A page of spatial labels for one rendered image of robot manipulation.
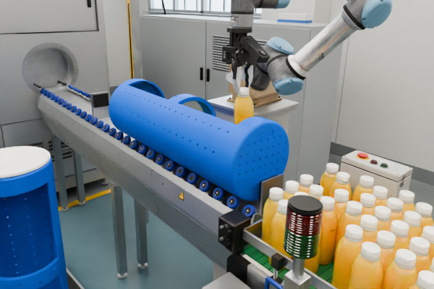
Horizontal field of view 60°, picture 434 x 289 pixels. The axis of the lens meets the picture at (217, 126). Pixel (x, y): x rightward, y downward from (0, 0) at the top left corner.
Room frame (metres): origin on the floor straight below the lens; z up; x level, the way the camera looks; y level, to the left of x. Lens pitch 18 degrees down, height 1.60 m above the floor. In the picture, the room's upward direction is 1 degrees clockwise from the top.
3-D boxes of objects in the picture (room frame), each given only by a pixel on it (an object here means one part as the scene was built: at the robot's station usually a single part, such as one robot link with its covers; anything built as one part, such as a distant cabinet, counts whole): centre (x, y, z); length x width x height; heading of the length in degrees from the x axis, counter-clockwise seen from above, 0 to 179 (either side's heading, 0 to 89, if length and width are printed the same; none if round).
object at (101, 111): (2.13, 0.69, 1.00); 0.10 x 0.04 x 0.15; 131
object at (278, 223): (0.89, -0.19, 0.99); 0.07 x 0.07 x 0.18
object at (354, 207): (0.89, -0.37, 1.08); 0.04 x 0.04 x 0.02
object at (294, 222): (0.60, -0.16, 1.23); 0.06 x 0.06 x 0.04
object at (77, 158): (2.70, 1.09, 0.31); 0.06 x 0.06 x 0.63; 41
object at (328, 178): (1.14, -0.39, 0.99); 0.07 x 0.07 x 0.18
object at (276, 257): (0.81, -0.16, 0.94); 0.03 x 0.02 x 0.08; 41
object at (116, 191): (1.87, 0.56, 0.31); 0.06 x 0.06 x 0.63; 41
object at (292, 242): (0.60, -0.16, 1.18); 0.06 x 0.06 x 0.05
